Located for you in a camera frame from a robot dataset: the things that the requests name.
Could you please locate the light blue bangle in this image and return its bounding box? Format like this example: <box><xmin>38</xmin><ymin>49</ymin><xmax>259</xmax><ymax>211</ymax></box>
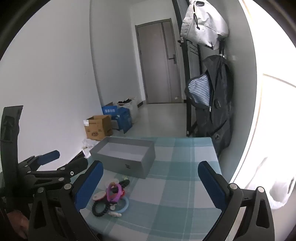
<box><xmin>111</xmin><ymin>197</ymin><xmax>129</xmax><ymax>213</ymax></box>

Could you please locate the white hanging bag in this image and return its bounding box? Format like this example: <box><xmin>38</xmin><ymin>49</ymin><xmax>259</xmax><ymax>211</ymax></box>
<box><xmin>180</xmin><ymin>0</ymin><xmax>229</xmax><ymax>50</ymax></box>

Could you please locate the grey storage box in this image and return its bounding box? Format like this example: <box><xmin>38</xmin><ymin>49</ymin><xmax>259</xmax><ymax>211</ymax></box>
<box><xmin>89</xmin><ymin>136</ymin><xmax>155</xmax><ymax>179</ymax></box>

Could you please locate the blue carton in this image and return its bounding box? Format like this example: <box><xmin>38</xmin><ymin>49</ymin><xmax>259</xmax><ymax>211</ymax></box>
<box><xmin>102</xmin><ymin>105</ymin><xmax>133</xmax><ymax>133</ymax></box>

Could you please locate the black coil bracelet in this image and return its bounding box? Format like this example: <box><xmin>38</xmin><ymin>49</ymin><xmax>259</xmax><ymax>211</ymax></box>
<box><xmin>92</xmin><ymin>201</ymin><xmax>111</xmax><ymax>217</ymax></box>

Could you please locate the person's left hand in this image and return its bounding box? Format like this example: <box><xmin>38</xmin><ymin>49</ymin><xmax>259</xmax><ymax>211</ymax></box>
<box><xmin>7</xmin><ymin>210</ymin><xmax>29</xmax><ymax>239</ymax></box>

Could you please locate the brown cardboard box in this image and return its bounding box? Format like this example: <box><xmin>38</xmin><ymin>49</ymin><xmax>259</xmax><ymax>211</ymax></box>
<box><xmin>84</xmin><ymin>115</ymin><xmax>114</xmax><ymax>141</ymax></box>

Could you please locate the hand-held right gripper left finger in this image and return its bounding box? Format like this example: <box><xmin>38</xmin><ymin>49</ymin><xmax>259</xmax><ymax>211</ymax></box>
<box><xmin>28</xmin><ymin>160</ymin><xmax>104</xmax><ymax>241</ymax></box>

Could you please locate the purple bracelet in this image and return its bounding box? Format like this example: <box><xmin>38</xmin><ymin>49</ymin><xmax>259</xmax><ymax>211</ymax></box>
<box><xmin>106</xmin><ymin>183</ymin><xmax>123</xmax><ymax>202</ymax></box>

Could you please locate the grey door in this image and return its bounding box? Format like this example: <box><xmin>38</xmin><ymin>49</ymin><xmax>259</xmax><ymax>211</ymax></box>
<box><xmin>135</xmin><ymin>19</ymin><xmax>183</xmax><ymax>104</ymax></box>

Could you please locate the teal checked tablecloth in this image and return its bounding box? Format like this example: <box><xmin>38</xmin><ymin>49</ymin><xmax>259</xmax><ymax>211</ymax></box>
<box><xmin>80</xmin><ymin>137</ymin><xmax>223</xmax><ymax>241</ymax></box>

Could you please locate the black jacket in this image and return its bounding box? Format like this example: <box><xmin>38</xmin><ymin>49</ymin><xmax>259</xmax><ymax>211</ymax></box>
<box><xmin>185</xmin><ymin>55</ymin><xmax>234</xmax><ymax>158</ymax></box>

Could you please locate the white plastic bag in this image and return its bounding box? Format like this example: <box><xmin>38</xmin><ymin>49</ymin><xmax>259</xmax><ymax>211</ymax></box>
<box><xmin>82</xmin><ymin>138</ymin><xmax>102</xmax><ymax>158</ymax></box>

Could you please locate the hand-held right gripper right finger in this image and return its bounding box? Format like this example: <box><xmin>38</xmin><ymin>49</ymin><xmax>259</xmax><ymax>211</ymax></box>
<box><xmin>198</xmin><ymin>161</ymin><xmax>275</xmax><ymax>241</ymax></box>

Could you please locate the striped shirt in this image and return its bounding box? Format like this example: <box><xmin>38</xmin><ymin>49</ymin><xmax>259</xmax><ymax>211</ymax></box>
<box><xmin>188</xmin><ymin>74</ymin><xmax>212</xmax><ymax>106</ymax></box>

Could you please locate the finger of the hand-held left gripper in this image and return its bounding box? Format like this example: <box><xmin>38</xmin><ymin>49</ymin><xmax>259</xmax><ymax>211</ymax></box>
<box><xmin>17</xmin><ymin>150</ymin><xmax>60</xmax><ymax>173</ymax></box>
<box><xmin>25</xmin><ymin>158</ymin><xmax>89</xmax><ymax>186</ymax></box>

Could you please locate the black metal frame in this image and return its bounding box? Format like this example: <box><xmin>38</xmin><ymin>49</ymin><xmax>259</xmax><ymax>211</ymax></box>
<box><xmin>172</xmin><ymin>0</ymin><xmax>201</xmax><ymax>137</ymax></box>

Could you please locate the white floor bag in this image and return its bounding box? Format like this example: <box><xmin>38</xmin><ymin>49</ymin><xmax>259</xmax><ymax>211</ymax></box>
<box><xmin>117</xmin><ymin>97</ymin><xmax>139</xmax><ymax>121</ymax></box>

